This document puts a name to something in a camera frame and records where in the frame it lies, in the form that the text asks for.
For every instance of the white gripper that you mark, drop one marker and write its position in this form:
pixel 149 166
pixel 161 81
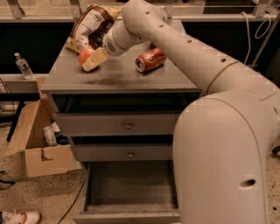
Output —
pixel 111 41

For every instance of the red apple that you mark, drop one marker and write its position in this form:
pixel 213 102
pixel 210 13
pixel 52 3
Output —
pixel 84 55

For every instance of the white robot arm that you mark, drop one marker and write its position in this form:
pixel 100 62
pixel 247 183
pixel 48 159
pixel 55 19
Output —
pixel 221 140

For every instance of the grey top drawer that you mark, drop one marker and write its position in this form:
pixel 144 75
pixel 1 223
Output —
pixel 88 118

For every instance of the grey drawer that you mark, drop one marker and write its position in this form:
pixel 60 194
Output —
pixel 88 118
pixel 137 192
pixel 122 148

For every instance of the grey drawer cabinet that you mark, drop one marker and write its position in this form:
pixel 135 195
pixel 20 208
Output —
pixel 117 81

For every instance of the grey middle drawer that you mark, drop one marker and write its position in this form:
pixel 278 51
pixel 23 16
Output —
pixel 122 148

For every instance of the grey bottom drawer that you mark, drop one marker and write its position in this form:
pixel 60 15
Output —
pixel 137 192

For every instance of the brown chip bag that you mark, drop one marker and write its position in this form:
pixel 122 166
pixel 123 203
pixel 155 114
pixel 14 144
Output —
pixel 92 26

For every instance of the red soda can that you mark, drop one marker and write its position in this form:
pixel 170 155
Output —
pixel 150 60

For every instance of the clear water bottle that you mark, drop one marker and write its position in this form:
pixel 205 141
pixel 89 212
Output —
pixel 23 66

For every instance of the can inside cardboard box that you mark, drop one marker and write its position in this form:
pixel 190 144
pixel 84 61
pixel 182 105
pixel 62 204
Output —
pixel 50 137

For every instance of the cardboard box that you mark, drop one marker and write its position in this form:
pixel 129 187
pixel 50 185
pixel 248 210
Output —
pixel 28 138

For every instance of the metal stand pole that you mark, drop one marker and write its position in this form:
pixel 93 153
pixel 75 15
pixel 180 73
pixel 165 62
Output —
pixel 273 25

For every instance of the white red sneaker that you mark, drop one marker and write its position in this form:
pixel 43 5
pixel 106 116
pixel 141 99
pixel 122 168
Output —
pixel 31 217

